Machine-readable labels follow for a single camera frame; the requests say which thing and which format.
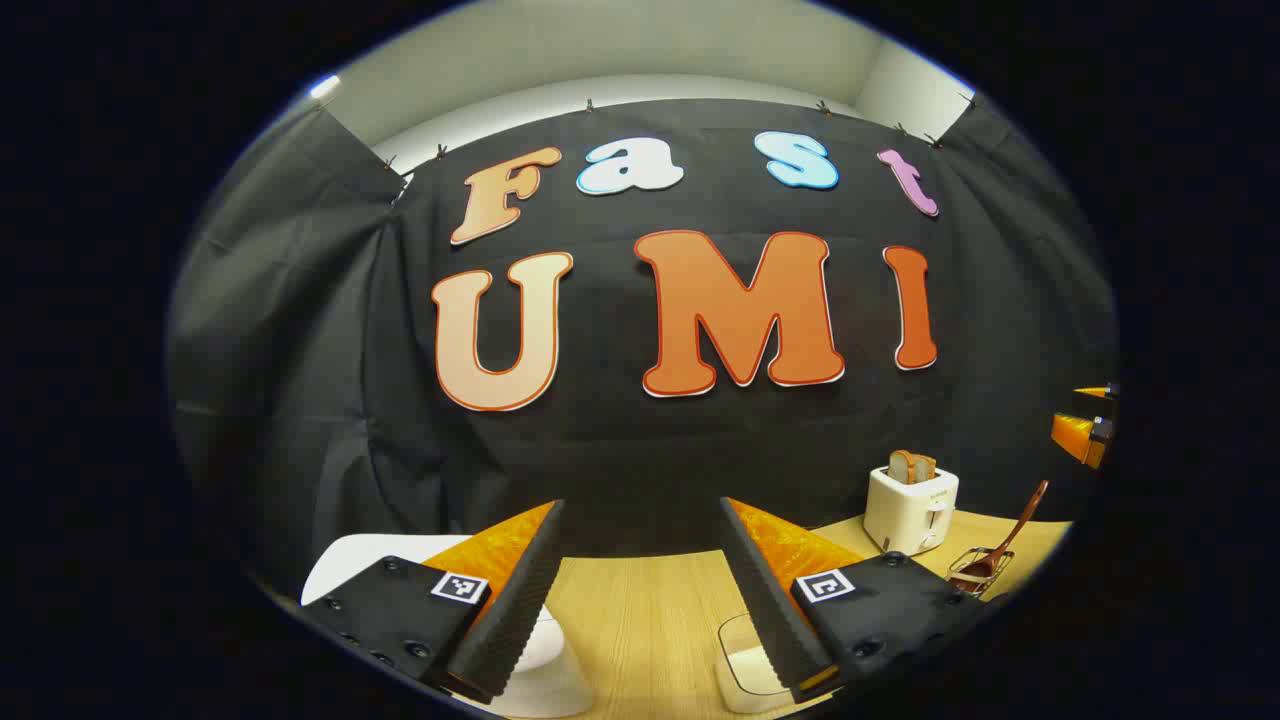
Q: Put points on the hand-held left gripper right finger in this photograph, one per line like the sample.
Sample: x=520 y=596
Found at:
x=765 y=600

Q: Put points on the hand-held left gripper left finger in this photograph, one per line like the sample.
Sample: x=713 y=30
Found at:
x=530 y=590

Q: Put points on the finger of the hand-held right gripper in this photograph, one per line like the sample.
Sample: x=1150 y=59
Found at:
x=1095 y=403
x=1075 y=435

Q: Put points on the clear dish of white rice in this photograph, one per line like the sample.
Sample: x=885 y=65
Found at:
x=745 y=660

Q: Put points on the white rice cooker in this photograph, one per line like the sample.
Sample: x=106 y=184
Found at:
x=545 y=670

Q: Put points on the brown wooden spoon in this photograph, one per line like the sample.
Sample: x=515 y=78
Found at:
x=1015 y=530

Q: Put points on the toast bread slice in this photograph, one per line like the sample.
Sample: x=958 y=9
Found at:
x=926 y=468
x=901 y=466

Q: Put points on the white toaster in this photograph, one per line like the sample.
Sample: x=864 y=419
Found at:
x=905 y=515

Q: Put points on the ceiling light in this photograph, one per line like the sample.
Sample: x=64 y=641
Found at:
x=324 y=87

